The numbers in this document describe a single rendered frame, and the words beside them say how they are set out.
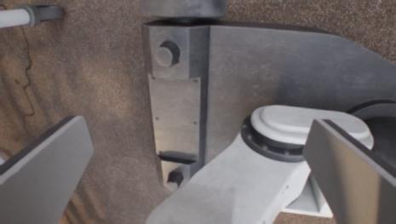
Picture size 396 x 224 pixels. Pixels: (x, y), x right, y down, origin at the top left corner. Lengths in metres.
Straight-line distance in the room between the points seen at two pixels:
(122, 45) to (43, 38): 0.33
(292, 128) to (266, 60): 0.17
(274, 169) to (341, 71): 0.27
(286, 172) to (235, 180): 0.08
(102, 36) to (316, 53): 0.62
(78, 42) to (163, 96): 0.43
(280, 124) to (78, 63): 0.72
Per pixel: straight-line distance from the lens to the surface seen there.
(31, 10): 0.71
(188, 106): 0.49
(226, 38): 0.45
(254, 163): 0.34
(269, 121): 0.36
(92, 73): 0.83
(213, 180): 0.30
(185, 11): 0.43
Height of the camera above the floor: 0.61
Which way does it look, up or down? 59 degrees down
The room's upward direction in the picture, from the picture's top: 157 degrees counter-clockwise
